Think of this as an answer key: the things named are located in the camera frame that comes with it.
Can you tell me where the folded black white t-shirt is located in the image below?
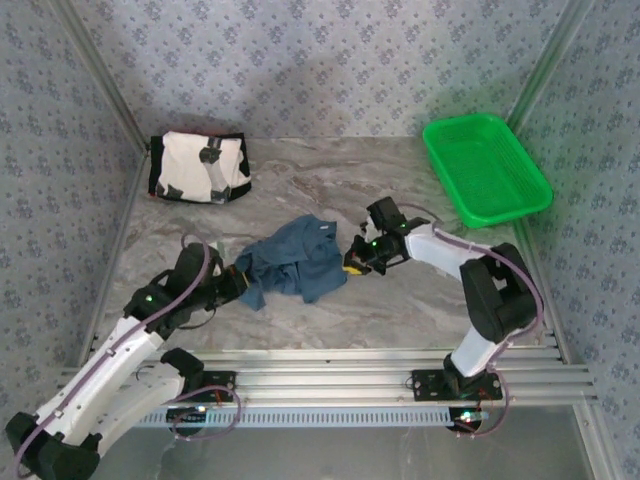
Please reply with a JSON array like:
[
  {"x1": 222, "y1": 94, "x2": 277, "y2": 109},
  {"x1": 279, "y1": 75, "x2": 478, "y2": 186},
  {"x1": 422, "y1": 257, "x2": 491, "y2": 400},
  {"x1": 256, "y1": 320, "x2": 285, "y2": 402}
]
[{"x1": 147, "y1": 130, "x2": 254, "y2": 205}]

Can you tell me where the aluminium frame post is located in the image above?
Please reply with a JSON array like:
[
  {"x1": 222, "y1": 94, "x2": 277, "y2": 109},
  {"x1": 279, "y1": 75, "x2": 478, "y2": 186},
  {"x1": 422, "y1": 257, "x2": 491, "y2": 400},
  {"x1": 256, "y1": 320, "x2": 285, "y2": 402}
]
[
  {"x1": 502, "y1": 0, "x2": 601, "y2": 131},
  {"x1": 49, "y1": 0, "x2": 154, "y2": 154}
]

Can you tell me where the aluminium table side rail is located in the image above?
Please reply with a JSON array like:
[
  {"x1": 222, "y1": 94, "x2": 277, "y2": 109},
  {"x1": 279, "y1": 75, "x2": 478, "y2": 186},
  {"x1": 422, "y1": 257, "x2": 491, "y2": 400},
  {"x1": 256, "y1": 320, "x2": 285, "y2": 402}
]
[
  {"x1": 512, "y1": 219, "x2": 574, "y2": 366},
  {"x1": 77, "y1": 147, "x2": 154, "y2": 366}
]

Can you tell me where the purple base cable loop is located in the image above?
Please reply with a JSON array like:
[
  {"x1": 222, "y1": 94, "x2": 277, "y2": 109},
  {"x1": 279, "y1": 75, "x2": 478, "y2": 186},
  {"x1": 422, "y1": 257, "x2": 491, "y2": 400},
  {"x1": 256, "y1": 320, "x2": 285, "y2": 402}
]
[
  {"x1": 452, "y1": 372, "x2": 512, "y2": 442},
  {"x1": 168, "y1": 384, "x2": 246, "y2": 444}
]

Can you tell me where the green plastic basket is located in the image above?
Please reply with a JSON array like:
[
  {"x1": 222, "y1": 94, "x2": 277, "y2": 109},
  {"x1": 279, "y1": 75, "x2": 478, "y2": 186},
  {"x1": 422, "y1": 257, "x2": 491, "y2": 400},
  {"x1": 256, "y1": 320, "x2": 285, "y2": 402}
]
[{"x1": 422, "y1": 113, "x2": 554, "y2": 230}]

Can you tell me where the blue t-shirt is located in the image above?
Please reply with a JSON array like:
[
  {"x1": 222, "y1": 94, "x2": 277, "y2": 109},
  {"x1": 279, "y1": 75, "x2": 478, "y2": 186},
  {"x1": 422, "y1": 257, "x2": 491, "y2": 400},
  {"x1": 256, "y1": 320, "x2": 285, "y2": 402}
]
[{"x1": 233, "y1": 213, "x2": 350, "y2": 312}]

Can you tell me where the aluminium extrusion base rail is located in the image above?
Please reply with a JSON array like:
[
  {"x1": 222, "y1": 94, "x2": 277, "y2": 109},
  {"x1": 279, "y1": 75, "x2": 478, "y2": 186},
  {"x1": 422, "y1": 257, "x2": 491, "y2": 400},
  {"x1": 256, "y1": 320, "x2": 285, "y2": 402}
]
[{"x1": 57, "y1": 347, "x2": 599, "y2": 409}]

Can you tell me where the grey slotted cable duct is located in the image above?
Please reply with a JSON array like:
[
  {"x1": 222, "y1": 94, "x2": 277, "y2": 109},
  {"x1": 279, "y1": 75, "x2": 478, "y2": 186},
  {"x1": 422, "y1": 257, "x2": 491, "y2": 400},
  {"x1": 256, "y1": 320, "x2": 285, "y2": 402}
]
[{"x1": 132, "y1": 407, "x2": 484, "y2": 431}]

